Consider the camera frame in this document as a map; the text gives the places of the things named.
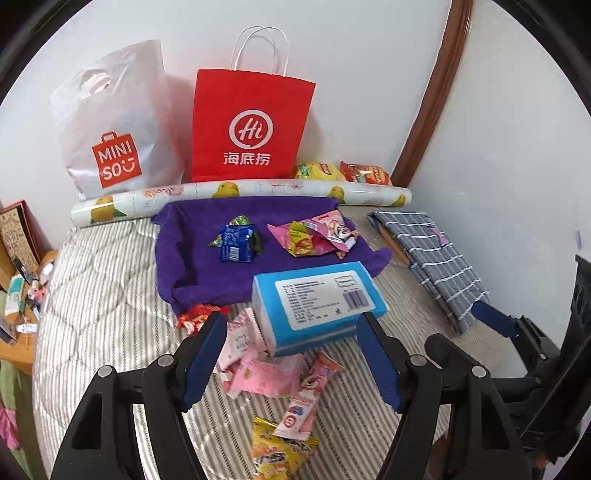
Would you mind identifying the blue snack packet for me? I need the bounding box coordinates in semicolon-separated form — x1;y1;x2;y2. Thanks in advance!
218;224;257;265

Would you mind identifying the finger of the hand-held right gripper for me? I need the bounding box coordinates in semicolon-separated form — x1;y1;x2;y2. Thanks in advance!
471;300;562;371
424;333;546;402

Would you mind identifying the lemon print paper roll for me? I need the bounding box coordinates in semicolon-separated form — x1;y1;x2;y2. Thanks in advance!
71;179;411;227

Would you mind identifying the purple towel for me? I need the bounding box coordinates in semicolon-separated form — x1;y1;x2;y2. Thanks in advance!
151;196;393;317

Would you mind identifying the red snack packet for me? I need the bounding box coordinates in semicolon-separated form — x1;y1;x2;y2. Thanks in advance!
174;304;232;333

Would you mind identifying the brown patterned box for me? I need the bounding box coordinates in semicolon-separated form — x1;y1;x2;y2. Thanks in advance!
0;200;42;287

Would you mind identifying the long pink snack bar packet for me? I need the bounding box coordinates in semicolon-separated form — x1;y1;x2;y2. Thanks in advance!
273;351;346;439

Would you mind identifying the white plastic shopping bag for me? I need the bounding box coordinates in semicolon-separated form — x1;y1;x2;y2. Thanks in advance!
50;39;185;200

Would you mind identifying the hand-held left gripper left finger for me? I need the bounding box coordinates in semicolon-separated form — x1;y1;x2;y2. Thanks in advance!
50;310;229;480

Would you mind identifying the yellow chips bag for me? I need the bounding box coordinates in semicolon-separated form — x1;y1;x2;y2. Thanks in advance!
293;161;346;182

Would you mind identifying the pink cloth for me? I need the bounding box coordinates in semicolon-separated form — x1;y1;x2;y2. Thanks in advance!
0;401;21;450

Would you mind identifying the pink cartoon snack packet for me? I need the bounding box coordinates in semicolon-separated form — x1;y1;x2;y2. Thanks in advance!
307;210;362;252

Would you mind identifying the grey checked cloth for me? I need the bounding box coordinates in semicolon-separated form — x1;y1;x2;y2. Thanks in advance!
367;210;491;334

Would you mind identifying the blue tissue pack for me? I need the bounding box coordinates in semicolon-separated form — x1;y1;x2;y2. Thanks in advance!
252;261;391;358

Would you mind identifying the brown flat board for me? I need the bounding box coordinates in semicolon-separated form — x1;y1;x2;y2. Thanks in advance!
379;226;411;267

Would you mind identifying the orange chips bag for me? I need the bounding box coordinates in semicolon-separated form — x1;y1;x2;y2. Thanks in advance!
340;161;393;186

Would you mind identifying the wooden shelf unit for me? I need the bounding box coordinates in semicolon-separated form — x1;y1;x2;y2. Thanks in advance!
0;249;58;377

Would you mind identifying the magenta snack packet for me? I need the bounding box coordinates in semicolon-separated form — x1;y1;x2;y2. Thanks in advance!
267;223;301;250

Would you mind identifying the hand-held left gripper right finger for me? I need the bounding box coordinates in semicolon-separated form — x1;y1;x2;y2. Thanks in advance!
355;311;536;480

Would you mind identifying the bright pink snack packet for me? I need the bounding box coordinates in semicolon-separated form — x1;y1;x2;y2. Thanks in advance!
224;353;308;400

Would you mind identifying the pale pink snack packet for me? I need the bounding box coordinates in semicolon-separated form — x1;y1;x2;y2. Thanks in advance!
216;308;269;370

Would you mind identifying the brown wooden door frame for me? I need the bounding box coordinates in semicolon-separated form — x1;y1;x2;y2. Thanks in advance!
392;0;474;185

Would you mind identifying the red paper shopping bag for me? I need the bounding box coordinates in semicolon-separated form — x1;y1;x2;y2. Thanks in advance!
190;26;317;183

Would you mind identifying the teal small box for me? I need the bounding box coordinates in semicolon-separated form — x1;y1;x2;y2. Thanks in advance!
6;273;26;317

